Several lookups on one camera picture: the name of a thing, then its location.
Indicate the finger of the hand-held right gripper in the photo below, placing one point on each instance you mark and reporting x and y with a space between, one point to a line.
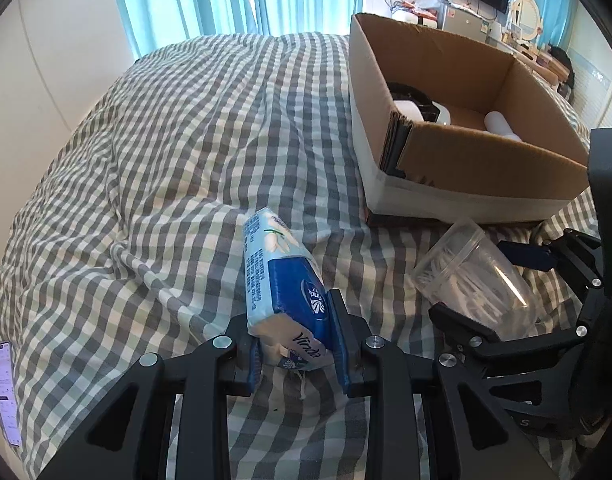
528 256
466 330

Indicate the white louvred wardrobe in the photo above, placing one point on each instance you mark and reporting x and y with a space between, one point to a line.
598 70

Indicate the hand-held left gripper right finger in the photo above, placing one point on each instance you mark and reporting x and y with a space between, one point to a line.
345 350

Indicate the smartphone with lit screen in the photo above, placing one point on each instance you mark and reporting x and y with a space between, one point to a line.
3 390

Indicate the brown cardboard box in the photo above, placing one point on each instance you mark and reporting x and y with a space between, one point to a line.
486 175

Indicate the white round device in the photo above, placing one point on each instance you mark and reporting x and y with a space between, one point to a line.
418 110

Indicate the white oval mirror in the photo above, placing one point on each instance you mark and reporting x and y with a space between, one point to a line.
526 17

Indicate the grey checkered blanket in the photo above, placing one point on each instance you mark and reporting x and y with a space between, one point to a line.
161 160

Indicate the clear plastic bag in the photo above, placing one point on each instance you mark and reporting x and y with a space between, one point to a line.
428 0

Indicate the white hair dryer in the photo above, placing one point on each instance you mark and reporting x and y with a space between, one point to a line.
501 125

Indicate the blue and white tissue pack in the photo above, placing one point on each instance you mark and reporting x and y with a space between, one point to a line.
286 290

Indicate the small grey fridge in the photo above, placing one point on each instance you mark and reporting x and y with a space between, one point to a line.
463 20

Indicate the black backpack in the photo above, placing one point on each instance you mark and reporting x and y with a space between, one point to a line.
562 65

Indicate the white dressing table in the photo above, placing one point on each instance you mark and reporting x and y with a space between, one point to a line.
533 57

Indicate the wide teal curtain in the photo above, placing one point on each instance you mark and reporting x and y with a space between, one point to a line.
176 0

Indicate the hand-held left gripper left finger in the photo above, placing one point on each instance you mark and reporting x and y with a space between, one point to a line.
248 366

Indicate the clear plastic jar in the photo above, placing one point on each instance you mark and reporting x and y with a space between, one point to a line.
466 270

